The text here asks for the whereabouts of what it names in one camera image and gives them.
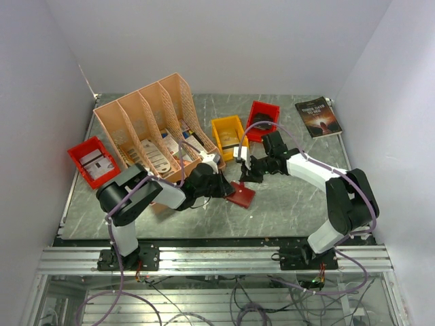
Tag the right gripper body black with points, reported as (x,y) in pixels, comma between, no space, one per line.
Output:
(259,167)

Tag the yellow plastic bin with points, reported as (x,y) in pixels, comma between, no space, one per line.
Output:
(232,121)

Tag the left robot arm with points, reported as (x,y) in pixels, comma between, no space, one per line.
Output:
(127,195)

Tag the pink file organizer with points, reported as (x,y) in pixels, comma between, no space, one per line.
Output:
(156,127)

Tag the black credit card stack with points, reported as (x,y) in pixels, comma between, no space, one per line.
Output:
(262,121)

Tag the red card holder wallet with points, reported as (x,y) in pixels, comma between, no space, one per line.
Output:
(242,195)

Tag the aluminium mounting rail frame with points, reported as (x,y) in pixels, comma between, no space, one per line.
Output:
(81,260)

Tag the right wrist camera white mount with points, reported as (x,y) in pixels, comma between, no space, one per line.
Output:
(242,156)

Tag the gold card in bin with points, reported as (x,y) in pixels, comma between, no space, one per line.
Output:
(228,139)

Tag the red bin with cards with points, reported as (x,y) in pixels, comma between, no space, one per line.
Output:
(254,134)

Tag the dark paperback book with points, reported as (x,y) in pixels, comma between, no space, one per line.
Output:
(318,117)

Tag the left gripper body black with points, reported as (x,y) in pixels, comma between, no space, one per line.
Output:
(216,187)

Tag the white cards in left bin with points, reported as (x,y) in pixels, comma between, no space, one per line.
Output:
(96,164)

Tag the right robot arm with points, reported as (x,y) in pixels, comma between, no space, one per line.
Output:
(350,201)

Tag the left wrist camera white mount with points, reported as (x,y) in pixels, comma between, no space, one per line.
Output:
(211,159)

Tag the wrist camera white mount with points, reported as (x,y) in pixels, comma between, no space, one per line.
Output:
(211,159)
(242,156)

